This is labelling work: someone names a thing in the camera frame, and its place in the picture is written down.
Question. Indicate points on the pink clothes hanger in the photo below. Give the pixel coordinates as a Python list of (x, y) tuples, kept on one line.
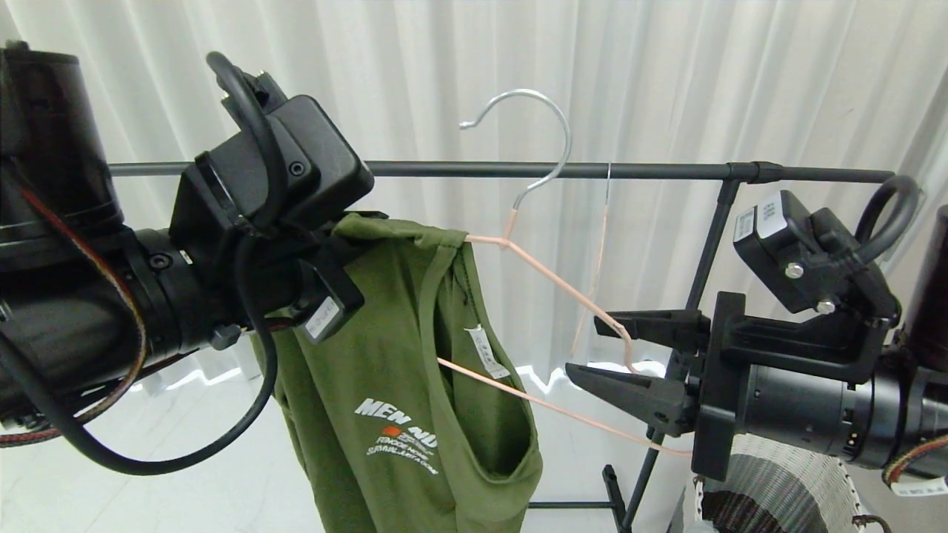
[(600, 244), (512, 226)]

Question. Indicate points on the white curtain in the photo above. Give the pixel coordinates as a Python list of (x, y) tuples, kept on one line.
[(444, 59)]

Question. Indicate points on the white laundry basket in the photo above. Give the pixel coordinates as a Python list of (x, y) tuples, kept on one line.
[(785, 474)]

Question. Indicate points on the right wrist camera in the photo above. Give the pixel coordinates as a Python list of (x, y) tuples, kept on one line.
[(785, 252)]

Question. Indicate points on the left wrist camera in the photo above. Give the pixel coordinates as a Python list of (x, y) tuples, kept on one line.
[(296, 163)]

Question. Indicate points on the black clothes rack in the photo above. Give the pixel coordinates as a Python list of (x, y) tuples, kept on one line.
[(652, 171)]

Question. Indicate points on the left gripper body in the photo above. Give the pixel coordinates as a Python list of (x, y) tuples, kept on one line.
[(74, 333)]

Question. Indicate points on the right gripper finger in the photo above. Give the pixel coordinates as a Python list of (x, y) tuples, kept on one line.
[(666, 327), (652, 403)]

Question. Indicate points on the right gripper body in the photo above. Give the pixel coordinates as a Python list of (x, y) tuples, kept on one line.
[(800, 414)]

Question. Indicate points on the green long-sleeved shirt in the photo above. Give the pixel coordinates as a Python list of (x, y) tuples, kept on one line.
[(370, 355)]

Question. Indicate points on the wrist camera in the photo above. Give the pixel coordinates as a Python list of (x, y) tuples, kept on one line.
[(296, 163), (785, 252)]

